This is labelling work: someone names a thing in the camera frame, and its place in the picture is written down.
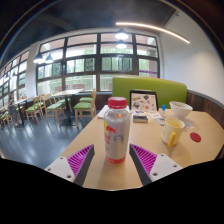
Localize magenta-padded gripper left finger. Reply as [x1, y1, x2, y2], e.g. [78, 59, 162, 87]
[44, 143, 96, 187]

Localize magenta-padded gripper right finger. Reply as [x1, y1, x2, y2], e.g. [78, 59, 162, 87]
[128, 143, 184, 187]

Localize flat round red coaster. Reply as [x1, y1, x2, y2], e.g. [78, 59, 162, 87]
[189, 132, 202, 144]

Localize small dark flat box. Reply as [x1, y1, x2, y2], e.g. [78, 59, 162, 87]
[132, 114, 149, 124]

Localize red-capped drink bottle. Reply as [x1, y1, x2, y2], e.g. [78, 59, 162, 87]
[103, 96, 132, 165]

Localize white bowl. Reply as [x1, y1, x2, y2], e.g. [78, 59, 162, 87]
[169, 100, 194, 121]

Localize wooden chairs with green seats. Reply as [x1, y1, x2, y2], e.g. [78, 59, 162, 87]
[0, 89, 98, 130]

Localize white paper stack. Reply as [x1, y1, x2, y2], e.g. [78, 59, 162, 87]
[96, 104, 111, 120]

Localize black-framed picture board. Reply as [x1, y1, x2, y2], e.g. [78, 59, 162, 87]
[129, 89, 160, 113]

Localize wooden dining table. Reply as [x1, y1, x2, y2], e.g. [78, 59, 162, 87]
[50, 88, 85, 127]

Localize green upholstered bench back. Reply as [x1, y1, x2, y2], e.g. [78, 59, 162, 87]
[111, 75, 188, 110]

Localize person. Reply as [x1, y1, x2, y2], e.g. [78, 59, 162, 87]
[7, 94, 21, 127]

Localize long linear ceiling light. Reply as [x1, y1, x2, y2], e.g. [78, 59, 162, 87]
[115, 21, 191, 45]

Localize hanging pendant lamps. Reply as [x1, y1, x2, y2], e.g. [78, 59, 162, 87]
[32, 28, 130, 65]

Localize white mug with yellow handle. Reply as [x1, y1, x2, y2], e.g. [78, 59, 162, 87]
[160, 117, 186, 148]

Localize dark-framed window wall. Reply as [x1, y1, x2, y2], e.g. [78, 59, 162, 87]
[0, 32, 161, 108]

